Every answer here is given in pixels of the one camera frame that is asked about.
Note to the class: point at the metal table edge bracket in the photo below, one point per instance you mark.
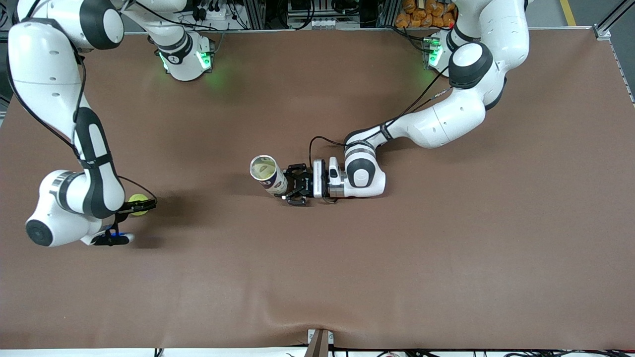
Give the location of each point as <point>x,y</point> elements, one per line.
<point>320,342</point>

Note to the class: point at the aluminium frame rail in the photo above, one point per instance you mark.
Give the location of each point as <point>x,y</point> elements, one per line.
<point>603,32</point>

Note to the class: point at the yellow tennis ball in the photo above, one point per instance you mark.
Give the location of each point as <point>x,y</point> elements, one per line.
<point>139,197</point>

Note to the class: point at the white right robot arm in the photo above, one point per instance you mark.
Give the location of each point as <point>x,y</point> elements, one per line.
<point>44,64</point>

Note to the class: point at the orange packaged items pile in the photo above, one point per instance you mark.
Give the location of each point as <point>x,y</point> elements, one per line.
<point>421,17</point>

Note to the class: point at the clear Wilson tennis ball can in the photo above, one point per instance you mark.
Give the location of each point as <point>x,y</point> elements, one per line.
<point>273,181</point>

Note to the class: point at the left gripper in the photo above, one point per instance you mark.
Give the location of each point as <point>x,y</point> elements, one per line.
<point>307,185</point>

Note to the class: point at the aluminium profile post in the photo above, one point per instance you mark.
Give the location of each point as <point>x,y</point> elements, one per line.
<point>387,14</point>
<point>258,15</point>

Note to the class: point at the white power strip with plugs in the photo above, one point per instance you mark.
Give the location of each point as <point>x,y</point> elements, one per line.
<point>213,12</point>

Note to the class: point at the brown table mat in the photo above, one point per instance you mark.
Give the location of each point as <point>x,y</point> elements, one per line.
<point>397,272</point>

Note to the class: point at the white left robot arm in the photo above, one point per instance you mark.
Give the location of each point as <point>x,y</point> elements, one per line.
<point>441,124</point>

